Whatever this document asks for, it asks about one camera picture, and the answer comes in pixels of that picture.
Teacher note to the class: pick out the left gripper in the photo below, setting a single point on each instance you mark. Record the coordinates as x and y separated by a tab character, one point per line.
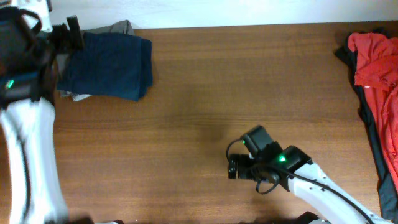
61	34

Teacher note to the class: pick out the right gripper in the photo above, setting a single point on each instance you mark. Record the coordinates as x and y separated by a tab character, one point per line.
242	160

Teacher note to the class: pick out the navy blue garment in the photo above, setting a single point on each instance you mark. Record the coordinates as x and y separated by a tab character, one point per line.
110	64

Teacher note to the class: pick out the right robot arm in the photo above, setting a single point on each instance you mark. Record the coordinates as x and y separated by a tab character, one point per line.
297	173

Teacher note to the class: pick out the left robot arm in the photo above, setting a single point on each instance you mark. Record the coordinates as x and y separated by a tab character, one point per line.
28	82

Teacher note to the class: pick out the black garment under red shirt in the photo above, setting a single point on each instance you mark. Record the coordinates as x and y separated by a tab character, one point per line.
385	187

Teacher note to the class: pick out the red shirt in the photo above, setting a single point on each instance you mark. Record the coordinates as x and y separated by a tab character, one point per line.
376	72

